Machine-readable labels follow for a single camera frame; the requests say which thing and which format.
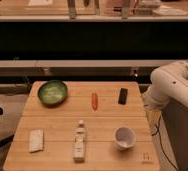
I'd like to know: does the green ceramic bowl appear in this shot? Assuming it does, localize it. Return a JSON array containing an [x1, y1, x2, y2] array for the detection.
[[37, 80, 68, 106]]

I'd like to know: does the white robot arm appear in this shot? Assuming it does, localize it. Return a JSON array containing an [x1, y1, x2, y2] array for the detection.
[[142, 61, 188, 110]]

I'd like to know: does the orange carrot toy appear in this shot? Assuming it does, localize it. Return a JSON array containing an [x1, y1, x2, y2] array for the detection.
[[92, 93, 98, 110]]

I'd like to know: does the black rectangular block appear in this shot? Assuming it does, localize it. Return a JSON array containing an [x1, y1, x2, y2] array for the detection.
[[118, 88, 128, 105]]

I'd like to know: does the white bottle lying flat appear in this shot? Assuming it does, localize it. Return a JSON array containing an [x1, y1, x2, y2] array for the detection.
[[73, 120, 86, 163]]

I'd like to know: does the white paper cup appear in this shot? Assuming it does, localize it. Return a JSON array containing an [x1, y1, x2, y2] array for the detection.
[[115, 127, 136, 151]]

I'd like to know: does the black cable on floor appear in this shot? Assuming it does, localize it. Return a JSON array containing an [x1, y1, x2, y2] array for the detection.
[[149, 114, 180, 171]]

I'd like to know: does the long metal shelf rail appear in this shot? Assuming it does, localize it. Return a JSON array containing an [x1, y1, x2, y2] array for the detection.
[[0, 59, 182, 68]]

